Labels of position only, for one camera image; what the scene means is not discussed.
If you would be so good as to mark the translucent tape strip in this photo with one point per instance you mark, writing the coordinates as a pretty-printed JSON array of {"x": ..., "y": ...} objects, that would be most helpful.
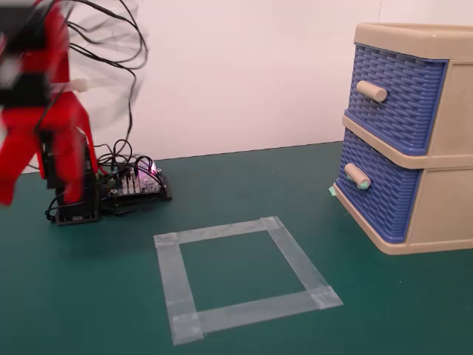
[
  {"x": 255, "y": 308},
  {"x": 299, "y": 262},
  {"x": 214, "y": 231},
  {"x": 177, "y": 281}
]

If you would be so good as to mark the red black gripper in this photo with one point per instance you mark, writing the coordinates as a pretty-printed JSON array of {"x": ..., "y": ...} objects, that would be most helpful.
[{"x": 22, "y": 88}]

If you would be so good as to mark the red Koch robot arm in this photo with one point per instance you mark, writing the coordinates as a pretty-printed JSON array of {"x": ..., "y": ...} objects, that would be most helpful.
[{"x": 61, "y": 111}]

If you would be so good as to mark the black controller circuit board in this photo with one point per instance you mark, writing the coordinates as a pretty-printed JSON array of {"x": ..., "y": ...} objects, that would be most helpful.
[{"x": 148, "y": 188}]

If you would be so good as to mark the green tape piece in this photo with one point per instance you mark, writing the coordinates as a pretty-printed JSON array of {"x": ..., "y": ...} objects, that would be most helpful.
[{"x": 332, "y": 191}]

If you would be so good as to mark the beige plastic drawer cabinet frame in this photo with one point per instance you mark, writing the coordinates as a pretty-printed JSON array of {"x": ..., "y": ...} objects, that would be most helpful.
[{"x": 451, "y": 207}]

